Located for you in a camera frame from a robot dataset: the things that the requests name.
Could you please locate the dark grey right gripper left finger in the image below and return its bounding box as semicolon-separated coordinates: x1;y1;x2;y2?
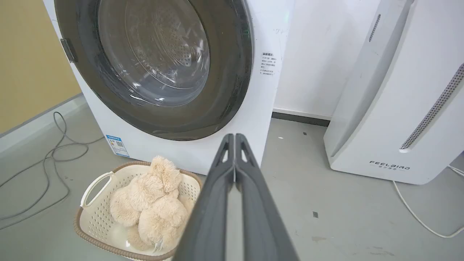
173;133;235;261

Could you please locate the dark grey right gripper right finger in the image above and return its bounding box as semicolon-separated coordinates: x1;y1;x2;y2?
235;133;300;261

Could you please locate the white front-load washing machine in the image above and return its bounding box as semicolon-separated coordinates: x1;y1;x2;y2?
43;0;295;176

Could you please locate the dark round washing machine door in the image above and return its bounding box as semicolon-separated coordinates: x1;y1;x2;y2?
54;0;253;141

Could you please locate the beige plush teddy bear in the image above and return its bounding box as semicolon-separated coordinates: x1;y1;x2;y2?
109;156;195;252

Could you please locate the cream perforated laundry basket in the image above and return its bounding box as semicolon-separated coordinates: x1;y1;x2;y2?
74;161;203;261

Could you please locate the blue energy label sticker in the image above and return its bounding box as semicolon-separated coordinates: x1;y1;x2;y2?
105;135;130;158

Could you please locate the white air purifier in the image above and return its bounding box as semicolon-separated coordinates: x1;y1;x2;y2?
324;0;464;185

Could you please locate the white power cable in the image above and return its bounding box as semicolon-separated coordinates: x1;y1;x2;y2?
393;164;464;239

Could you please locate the grey power cable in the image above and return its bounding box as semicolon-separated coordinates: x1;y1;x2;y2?
0;111;105;230

